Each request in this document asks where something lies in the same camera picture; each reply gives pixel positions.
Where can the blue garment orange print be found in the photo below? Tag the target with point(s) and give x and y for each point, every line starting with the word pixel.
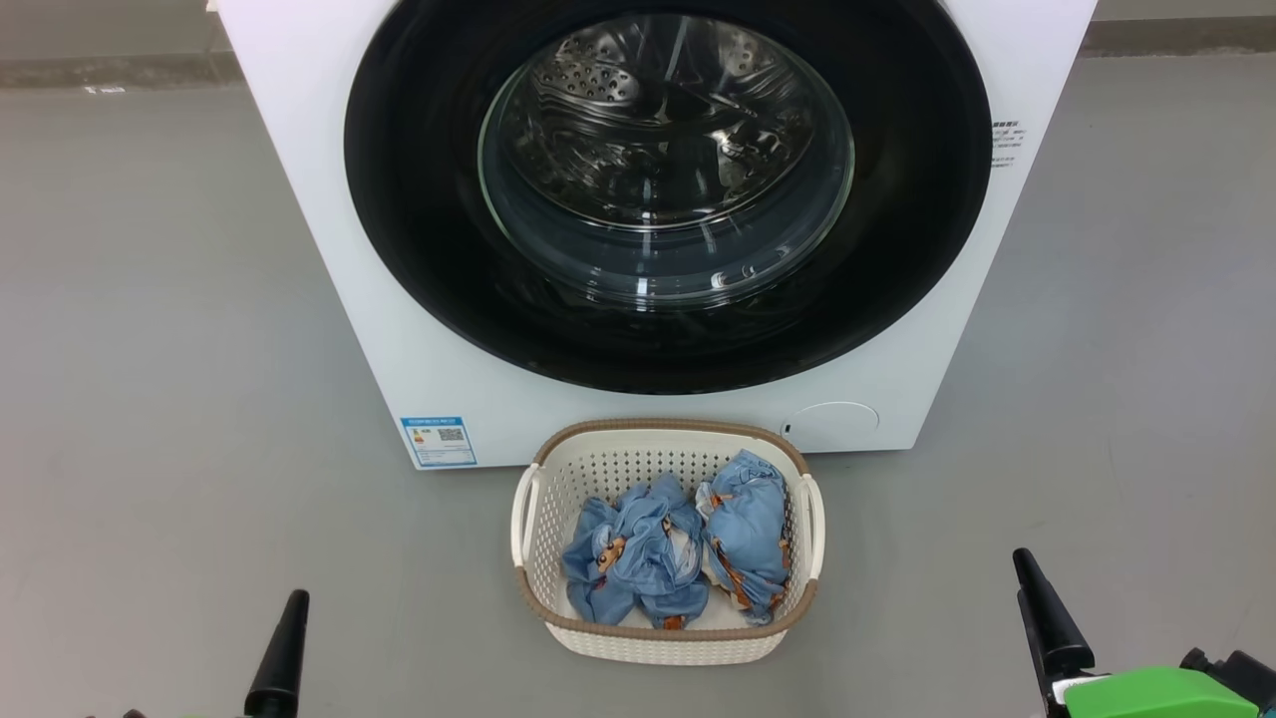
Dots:
pixel 748 529
pixel 638 558

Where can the small black text sticker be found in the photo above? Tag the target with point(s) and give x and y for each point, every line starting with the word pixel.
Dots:
pixel 1005 143

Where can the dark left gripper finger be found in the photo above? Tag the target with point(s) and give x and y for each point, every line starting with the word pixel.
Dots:
pixel 279 668

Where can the round white filter cover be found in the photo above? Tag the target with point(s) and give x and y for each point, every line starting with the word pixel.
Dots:
pixel 832 426

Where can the blue energy label sticker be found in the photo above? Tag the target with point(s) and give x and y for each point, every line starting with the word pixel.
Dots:
pixel 439 441

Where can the cream perforated basket brown rim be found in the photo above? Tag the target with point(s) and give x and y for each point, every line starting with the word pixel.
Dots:
pixel 668 643

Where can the steel perforated washer drum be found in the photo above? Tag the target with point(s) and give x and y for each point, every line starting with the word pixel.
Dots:
pixel 648 100

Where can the black round glass washer door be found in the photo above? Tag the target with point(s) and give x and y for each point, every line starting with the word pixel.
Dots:
pixel 419 199

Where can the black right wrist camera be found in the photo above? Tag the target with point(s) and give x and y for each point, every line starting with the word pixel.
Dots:
pixel 1241 678

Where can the white front-load washing machine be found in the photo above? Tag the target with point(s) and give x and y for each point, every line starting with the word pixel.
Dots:
pixel 329 249

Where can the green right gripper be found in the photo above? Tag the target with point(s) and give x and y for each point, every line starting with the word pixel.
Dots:
pixel 1156 696

